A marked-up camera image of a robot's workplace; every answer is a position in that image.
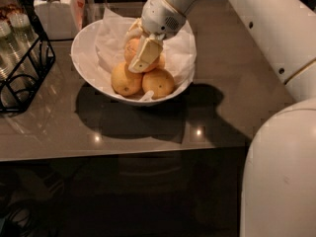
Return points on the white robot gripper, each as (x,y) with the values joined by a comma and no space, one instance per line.
(159,17)

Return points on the black wire rack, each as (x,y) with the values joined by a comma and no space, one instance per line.
(15,97)

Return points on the white paper liner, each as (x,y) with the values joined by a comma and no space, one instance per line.
(177,53)

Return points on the white bowl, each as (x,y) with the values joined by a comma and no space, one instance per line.
(85,60)

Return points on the clear glass tumbler left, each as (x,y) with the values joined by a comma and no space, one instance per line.
(10,54)

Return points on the clear glass tumbler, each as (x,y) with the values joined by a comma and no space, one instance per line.
(24,31)
(10,54)

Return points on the hidden back orange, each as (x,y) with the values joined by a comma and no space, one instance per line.
(161,61)

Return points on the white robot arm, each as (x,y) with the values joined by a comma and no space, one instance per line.
(278,194)

